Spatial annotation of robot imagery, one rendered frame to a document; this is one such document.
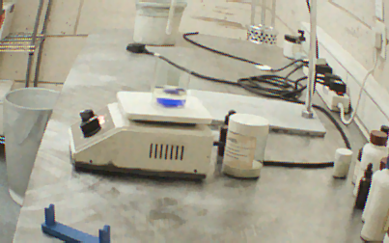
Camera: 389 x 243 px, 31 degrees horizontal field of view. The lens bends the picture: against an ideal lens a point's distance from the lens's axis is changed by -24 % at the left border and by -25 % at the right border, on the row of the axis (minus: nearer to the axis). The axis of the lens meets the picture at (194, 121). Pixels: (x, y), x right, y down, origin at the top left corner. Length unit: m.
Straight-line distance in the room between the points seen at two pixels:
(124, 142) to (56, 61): 2.50
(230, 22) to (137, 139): 2.47
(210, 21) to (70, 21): 0.64
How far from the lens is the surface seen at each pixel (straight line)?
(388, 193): 1.00
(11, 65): 3.73
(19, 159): 2.86
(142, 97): 1.28
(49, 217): 0.94
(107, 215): 1.05
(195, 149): 1.21
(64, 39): 3.66
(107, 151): 1.20
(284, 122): 1.57
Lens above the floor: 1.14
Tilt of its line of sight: 15 degrees down
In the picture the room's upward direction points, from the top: 7 degrees clockwise
